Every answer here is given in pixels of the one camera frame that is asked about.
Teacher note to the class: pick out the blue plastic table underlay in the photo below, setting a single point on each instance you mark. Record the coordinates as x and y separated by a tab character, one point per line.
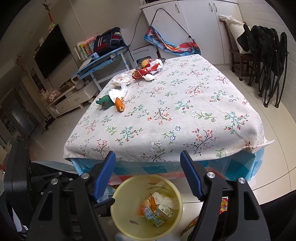
242	164

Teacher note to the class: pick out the white tv cabinet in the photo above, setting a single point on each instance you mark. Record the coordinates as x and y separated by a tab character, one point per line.
71	99

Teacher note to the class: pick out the row of books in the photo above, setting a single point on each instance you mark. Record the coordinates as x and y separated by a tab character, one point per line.
84	50

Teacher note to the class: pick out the white cupboard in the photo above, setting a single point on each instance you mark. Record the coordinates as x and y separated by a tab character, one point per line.
183	21

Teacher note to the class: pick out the yellow trash bin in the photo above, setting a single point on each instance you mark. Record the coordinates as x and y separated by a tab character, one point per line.
154	191

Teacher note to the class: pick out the dark school backpack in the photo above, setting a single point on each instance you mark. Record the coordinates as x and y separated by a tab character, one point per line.
108	41

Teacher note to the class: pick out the black wall television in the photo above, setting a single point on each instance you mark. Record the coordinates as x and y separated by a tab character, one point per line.
52	52

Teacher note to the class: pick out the wooden chair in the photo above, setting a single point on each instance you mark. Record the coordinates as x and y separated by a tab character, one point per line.
239	61

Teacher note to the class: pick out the drink carton in bin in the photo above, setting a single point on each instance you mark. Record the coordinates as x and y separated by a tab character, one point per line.
155	218

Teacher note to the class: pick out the floral tablecloth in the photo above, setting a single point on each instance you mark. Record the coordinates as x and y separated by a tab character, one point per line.
190	105

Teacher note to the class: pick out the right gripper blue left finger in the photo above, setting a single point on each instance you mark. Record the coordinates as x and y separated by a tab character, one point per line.
105	170

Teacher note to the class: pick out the yellow orange fruit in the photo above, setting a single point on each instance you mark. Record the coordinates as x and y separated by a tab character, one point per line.
144	63

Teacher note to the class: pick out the green crumpled wrapper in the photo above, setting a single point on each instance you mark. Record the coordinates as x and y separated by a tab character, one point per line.
105	102

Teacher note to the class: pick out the red white snack wrapper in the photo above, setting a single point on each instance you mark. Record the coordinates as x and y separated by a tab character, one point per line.
138	74

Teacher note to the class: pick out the white air purifier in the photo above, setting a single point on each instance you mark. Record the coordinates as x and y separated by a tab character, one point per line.
139	54

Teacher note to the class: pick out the colourful kite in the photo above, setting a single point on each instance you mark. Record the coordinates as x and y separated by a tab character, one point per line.
153	37

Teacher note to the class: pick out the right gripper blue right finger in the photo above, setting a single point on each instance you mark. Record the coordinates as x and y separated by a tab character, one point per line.
190	169

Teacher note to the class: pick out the orange peel near napkin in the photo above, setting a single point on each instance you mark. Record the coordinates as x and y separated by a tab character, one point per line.
119	104

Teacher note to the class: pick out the black folding chairs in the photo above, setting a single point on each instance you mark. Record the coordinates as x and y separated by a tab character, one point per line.
269	67

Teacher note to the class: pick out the white cushion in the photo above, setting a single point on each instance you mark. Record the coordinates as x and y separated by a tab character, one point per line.
236	28

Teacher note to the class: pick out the blue study desk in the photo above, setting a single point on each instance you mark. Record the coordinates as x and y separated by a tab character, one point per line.
90	66

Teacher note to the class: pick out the dark fruit plate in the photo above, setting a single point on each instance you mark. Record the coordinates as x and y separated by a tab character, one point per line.
152	62

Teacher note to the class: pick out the small white crumpled paper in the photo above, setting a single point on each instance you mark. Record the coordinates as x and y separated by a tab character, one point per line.
149	77

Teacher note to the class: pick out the white plastic bag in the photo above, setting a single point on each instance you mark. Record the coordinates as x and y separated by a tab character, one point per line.
121	79

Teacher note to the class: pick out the white crumpled tissue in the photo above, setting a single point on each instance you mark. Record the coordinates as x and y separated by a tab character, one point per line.
119	92

